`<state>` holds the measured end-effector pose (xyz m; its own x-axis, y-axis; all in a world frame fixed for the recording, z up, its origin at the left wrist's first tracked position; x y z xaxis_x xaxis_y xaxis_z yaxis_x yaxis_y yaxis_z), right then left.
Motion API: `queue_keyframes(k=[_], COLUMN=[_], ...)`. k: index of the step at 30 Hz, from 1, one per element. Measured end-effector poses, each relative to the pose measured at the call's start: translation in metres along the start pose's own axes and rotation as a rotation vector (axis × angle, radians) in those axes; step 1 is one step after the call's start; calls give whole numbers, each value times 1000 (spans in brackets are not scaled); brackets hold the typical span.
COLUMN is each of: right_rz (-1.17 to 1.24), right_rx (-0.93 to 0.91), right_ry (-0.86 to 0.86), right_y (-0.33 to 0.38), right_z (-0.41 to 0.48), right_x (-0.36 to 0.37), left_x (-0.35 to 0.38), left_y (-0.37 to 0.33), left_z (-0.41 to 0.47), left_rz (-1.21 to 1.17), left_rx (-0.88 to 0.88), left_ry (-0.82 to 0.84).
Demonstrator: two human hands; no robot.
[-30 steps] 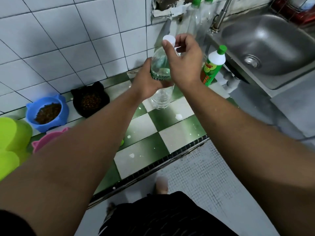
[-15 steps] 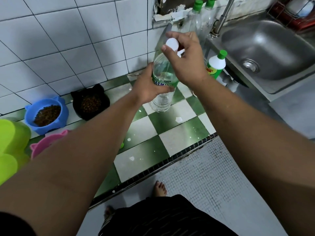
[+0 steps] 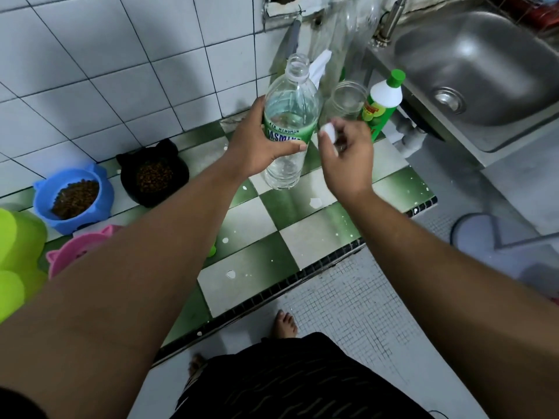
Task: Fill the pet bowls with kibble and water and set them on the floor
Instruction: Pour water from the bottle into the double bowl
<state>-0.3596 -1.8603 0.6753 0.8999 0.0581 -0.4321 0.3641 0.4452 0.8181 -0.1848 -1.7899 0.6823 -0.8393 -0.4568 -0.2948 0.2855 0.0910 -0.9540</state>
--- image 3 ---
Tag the person's foot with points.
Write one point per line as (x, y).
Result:
(196, 366)
(284, 325)

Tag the person's left foot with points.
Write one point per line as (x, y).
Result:
(196, 366)

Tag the person's right foot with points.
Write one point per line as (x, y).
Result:
(284, 325)

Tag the white bottle cap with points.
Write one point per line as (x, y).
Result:
(328, 133)

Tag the yellow-green liquid bottle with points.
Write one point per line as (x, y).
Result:
(284, 52)

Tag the white bottle with green cap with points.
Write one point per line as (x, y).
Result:
(384, 98)

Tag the pink cat-ear bowl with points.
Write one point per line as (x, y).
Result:
(74, 250)

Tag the metal wall rack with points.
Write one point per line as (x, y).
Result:
(288, 6)

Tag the white drain pipe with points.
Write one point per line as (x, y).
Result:
(410, 139)

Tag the black shirt sleeve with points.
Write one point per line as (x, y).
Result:
(19, 405)

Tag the yellow-green double pet bowl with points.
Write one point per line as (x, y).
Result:
(17, 257)

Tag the blue cat bowl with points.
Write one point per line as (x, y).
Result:
(43, 200)

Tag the black shorts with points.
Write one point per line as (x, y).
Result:
(297, 384)

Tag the black cat bowl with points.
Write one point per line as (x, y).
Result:
(131, 161)

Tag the clear glass jar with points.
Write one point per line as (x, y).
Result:
(347, 100)

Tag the stainless steel sink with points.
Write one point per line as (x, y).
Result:
(480, 65)

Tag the person's right hand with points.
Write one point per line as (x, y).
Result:
(351, 165)

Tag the person's right forearm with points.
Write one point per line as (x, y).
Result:
(471, 309)

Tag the white trigger spray bottle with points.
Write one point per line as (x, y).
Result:
(320, 67)

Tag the clear plastic water bottle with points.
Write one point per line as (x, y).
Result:
(290, 100)

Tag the green cat bowl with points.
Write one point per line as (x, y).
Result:
(212, 251)

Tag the person's left forearm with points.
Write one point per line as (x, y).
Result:
(109, 309)

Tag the metal faucet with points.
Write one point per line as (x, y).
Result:
(388, 21)

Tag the tall clear bottle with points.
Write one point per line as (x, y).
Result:
(345, 39)

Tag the person's left hand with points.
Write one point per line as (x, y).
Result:
(253, 148)

